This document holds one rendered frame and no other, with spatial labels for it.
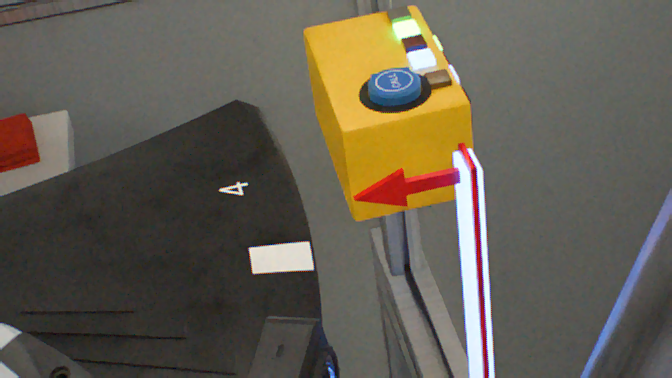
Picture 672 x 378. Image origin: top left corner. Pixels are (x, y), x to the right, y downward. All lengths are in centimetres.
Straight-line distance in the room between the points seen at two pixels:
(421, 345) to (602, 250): 77
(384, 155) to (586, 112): 71
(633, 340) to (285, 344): 17
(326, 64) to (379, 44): 5
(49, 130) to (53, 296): 73
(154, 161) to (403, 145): 27
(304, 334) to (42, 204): 21
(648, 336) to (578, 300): 139
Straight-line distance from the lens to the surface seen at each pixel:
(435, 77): 90
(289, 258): 62
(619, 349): 40
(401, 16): 98
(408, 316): 101
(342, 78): 92
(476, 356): 71
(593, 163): 161
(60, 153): 129
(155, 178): 66
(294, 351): 50
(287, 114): 144
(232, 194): 64
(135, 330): 59
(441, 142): 89
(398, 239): 102
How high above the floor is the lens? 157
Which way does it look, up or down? 38 degrees down
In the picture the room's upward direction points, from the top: 9 degrees counter-clockwise
